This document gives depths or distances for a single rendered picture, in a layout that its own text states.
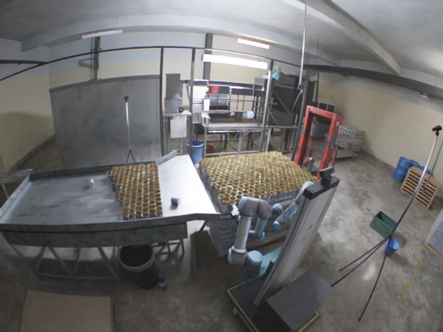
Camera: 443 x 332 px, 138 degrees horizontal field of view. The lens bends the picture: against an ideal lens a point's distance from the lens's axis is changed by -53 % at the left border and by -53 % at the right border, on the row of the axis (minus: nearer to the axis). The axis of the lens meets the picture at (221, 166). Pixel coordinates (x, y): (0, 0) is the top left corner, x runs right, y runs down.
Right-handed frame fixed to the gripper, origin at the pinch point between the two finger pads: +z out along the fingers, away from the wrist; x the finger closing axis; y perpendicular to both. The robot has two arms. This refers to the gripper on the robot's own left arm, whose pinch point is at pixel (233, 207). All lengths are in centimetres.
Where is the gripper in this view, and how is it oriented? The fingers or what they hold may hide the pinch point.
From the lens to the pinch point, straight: 176.0
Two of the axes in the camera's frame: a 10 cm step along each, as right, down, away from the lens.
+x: -9.5, 1.1, -3.0
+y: 0.4, -8.9, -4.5
